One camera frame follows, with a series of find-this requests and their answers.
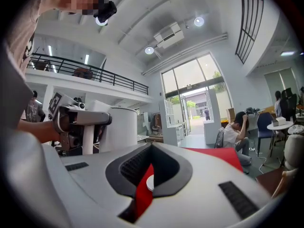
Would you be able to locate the black head-worn camera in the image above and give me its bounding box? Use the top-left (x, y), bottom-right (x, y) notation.
top-left (93, 0), bottom-right (118, 26)

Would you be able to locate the white cable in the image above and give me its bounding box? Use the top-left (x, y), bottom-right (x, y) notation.
top-left (248, 146), bottom-right (268, 173)

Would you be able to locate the white ceiling air conditioner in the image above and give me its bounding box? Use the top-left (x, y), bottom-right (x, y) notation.
top-left (153, 21), bottom-right (185, 50)

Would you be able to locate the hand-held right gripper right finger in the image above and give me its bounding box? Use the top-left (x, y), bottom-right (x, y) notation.
top-left (133, 142), bottom-right (284, 228)

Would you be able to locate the white partition panel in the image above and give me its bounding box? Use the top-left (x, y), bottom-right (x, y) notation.
top-left (203, 88), bottom-right (223, 145)

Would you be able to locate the grey backpack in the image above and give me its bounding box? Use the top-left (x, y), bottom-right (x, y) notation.
top-left (214, 126), bottom-right (226, 149)

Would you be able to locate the window with grey blinds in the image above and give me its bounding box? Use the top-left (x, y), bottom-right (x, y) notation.
top-left (263, 67), bottom-right (299, 105)

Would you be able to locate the wooden pallet stack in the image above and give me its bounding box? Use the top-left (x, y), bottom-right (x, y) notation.
top-left (146, 133), bottom-right (165, 144)

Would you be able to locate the small white round cap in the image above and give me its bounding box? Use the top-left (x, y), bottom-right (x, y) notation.
top-left (145, 174), bottom-right (155, 191)

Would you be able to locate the person's beige shirt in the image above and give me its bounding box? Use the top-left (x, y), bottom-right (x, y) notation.
top-left (4, 0), bottom-right (72, 80)

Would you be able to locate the glass entrance front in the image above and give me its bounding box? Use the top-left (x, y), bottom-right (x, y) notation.
top-left (161, 53), bottom-right (233, 129)

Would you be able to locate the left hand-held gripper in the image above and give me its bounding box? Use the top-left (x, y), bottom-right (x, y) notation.
top-left (48, 91), bottom-right (113, 157)

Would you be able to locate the white shelf unit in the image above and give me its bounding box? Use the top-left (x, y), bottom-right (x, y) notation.
top-left (158, 98), bottom-right (189, 147)

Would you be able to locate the white round table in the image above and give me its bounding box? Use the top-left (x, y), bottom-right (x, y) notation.
top-left (266, 121), bottom-right (295, 157)

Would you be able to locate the blue chair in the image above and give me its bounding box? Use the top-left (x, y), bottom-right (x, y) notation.
top-left (256, 111), bottom-right (278, 157)

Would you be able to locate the brown wooden chair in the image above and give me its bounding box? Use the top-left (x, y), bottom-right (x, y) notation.
top-left (255, 166), bottom-right (298, 199)

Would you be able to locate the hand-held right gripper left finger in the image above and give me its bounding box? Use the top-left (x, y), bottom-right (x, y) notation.
top-left (42, 142), bottom-right (153, 228)

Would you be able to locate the white box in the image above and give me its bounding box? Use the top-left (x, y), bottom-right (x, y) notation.
top-left (271, 116), bottom-right (287, 127)

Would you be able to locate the white electric kettle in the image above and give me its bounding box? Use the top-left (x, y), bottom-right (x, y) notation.
top-left (82, 99), bottom-right (139, 155)

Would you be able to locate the black balcony railing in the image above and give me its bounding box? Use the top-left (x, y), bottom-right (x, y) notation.
top-left (26, 52), bottom-right (150, 95)

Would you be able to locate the black window grid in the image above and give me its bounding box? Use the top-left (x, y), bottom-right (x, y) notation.
top-left (234, 0), bottom-right (265, 65)

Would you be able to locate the white rounded chair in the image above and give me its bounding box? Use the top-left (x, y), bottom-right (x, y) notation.
top-left (283, 133), bottom-right (304, 171)

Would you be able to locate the cardboard box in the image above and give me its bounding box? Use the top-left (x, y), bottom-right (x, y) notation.
top-left (225, 107), bottom-right (236, 124)

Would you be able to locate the person's left forearm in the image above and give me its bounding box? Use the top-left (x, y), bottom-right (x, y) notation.
top-left (17, 119), bottom-right (61, 144)

